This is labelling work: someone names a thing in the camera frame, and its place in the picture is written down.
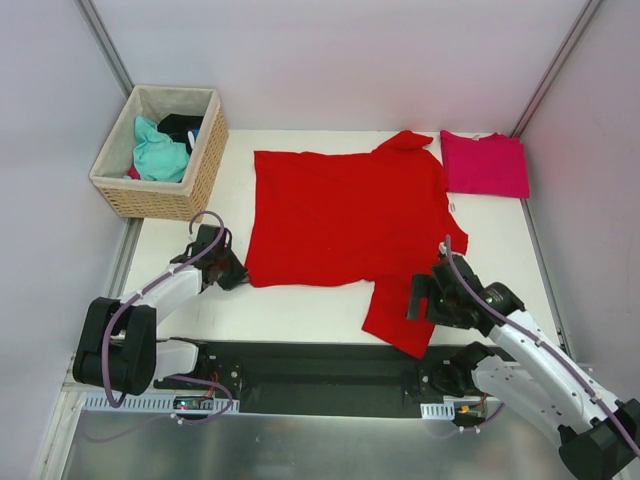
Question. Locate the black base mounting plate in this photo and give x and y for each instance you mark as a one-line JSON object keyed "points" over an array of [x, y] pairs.
{"points": [[333, 380]]}

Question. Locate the aluminium corner post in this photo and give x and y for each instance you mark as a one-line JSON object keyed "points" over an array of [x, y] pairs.
{"points": [[99, 31], [587, 14]]}

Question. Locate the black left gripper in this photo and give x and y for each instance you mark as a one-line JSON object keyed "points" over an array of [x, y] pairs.
{"points": [[226, 272]]}

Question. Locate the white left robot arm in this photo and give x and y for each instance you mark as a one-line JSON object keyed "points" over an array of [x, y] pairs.
{"points": [[119, 349]]}

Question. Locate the red t shirt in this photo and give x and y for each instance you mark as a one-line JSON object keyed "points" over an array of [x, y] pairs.
{"points": [[330, 220]]}

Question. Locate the teal t shirt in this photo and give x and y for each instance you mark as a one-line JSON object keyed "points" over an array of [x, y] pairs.
{"points": [[156, 157]]}

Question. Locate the slotted cable duct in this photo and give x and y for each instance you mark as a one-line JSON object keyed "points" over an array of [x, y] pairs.
{"points": [[163, 404], [444, 411]]}

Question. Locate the black printed t shirt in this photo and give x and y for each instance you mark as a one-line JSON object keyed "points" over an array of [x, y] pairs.
{"points": [[182, 129]]}

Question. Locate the left slotted cable duct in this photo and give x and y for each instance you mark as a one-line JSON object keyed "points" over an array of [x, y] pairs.
{"points": [[163, 404]]}

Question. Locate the left aluminium corner post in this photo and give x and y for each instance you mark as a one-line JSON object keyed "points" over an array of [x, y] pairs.
{"points": [[99, 31]]}

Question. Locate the right aluminium corner post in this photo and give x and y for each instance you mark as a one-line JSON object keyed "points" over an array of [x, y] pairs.
{"points": [[587, 14]]}

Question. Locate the right slotted cable duct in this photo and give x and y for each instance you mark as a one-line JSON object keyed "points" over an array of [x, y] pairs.
{"points": [[444, 411]]}

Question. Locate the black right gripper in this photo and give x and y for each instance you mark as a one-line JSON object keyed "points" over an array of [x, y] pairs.
{"points": [[422, 300]]}

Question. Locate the magenta t shirt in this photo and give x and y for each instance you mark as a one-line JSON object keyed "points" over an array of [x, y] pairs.
{"points": [[493, 165]]}

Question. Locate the wicker laundry basket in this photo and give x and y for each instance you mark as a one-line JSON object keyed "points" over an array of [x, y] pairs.
{"points": [[146, 199]]}

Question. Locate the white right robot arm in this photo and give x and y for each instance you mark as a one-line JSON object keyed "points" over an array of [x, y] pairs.
{"points": [[596, 433]]}

